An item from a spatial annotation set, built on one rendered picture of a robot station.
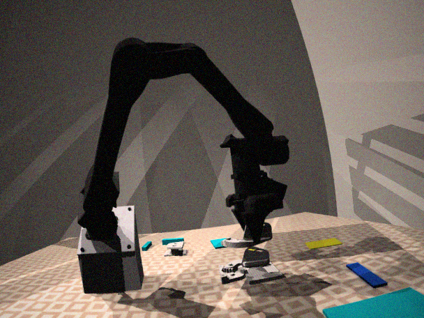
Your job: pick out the teal rectangular bar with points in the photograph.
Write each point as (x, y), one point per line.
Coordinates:
(171, 240)

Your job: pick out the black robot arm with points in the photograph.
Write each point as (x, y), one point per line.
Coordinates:
(133, 64)

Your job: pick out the cyan curved bar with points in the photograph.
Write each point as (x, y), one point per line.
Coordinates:
(147, 246)

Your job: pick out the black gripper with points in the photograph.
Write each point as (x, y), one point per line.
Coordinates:
(250, 206)

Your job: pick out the yellow flat rectangular plate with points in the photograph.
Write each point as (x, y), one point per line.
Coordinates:
(323, 243)

